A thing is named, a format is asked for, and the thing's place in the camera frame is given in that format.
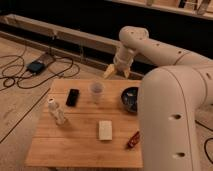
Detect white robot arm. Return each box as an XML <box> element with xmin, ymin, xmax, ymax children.
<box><xmin>104</xmin><ymin>26</ymin><xmax>213</xmax><ymax>171</ymax></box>

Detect clear plastic bottle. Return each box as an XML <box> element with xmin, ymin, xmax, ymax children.
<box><xmin>47</xmin><ymin>98</ymin><xmax>66</xmax><ymax>125</ymax></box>

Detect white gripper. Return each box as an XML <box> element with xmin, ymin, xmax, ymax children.
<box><xmin>103</xmin><ymin>45</ymin><xmax>135</xmax><ymax>79</ymax></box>

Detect black cable right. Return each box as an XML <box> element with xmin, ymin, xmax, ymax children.
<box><xmin>195</xmin><ymin>119</ymin><xmax>213</xmax><ymax>166</ymax></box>

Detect dark bowl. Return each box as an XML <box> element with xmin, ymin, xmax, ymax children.
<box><xmin>121</xmin><ymin>87</ymin><xmax>138</xmax><ymax>113</ymax></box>

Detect black floor cables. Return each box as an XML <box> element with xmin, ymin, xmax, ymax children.
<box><xmin>0</xmin><ymin>44</ymin><xmax>81</xmax><ymax>90</ymax></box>

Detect clear plastic cup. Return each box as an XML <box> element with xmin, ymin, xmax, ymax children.
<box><xmin>89</xmin><ymin>82</ymin><xmax>104</xmax><ymax>104</ymax></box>

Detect blue power box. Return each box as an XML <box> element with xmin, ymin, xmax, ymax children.
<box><xmin>27</xmin><ymin>61</ymin><xmax>45</xmax><ymax>74</ymax></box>

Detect white sponge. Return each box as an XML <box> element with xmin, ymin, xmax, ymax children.
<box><xmin>99</xmin><ymin>121</ymin><xmax>112</xmax><ymax>141</ymax></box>

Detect wooden table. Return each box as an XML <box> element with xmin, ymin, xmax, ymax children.
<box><xmin>26</xmin><ymin>79</ymin><xmax>142</xmax><ymax>168</ymax></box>

